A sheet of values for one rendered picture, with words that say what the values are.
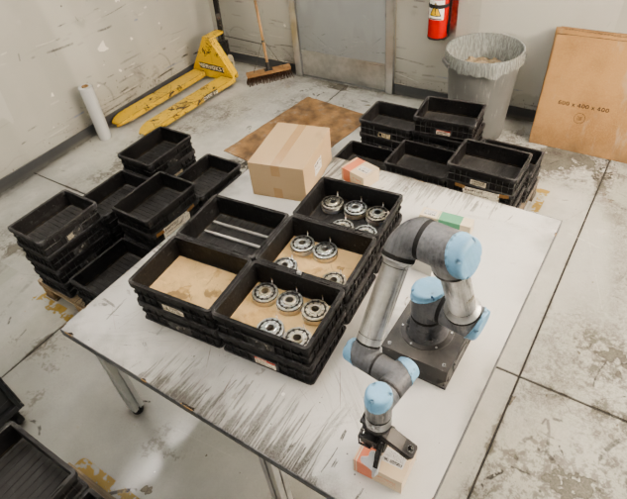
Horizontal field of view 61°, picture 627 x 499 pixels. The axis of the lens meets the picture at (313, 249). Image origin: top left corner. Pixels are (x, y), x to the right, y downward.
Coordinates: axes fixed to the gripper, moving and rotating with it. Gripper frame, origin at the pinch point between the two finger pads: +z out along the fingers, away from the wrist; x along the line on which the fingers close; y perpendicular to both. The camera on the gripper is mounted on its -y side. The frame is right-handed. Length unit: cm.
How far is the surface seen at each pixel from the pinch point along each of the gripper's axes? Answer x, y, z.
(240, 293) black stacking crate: -29, 73, -12
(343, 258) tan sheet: -66, 48, -7
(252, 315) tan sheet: -25, 65, -8
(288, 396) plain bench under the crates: -7.2, 40.2, 5.4
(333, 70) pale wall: -358, 212, 65
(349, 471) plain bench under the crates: 7.1, 9.1, 5.3
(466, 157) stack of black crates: -206, 37, 27
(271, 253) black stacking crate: -53, 74, -12
